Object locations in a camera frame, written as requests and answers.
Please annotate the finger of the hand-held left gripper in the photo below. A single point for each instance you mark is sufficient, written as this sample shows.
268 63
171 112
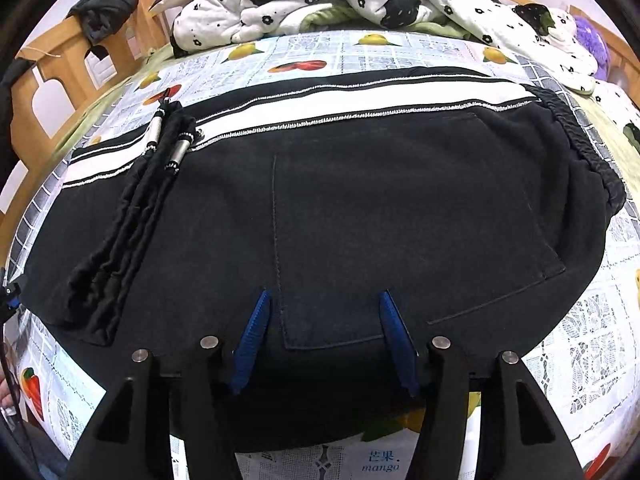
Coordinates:
10 292

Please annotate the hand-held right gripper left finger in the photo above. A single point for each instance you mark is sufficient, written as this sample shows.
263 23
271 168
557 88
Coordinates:
250 340

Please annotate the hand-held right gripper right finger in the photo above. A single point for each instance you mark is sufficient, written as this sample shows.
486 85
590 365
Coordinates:
400 345

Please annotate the black pants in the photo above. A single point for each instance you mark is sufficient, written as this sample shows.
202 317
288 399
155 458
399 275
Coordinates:
400 210

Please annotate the black jacket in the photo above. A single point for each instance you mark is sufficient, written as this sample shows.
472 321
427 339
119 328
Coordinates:
10 110

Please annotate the fruit print tablecloth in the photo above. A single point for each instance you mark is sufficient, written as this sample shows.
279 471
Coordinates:
590 320

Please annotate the dark grey garment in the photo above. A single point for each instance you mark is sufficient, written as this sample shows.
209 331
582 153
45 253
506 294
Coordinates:
107 10

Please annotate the white floral pillow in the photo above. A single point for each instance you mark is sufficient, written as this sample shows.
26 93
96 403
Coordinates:
620 105

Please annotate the white floral quilt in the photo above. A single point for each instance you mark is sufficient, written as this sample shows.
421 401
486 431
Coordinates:
225 15

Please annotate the purple plush toy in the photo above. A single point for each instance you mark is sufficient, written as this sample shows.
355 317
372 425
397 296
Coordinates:
592 40

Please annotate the wooden bed frame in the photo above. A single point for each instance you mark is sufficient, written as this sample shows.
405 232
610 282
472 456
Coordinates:
55 60

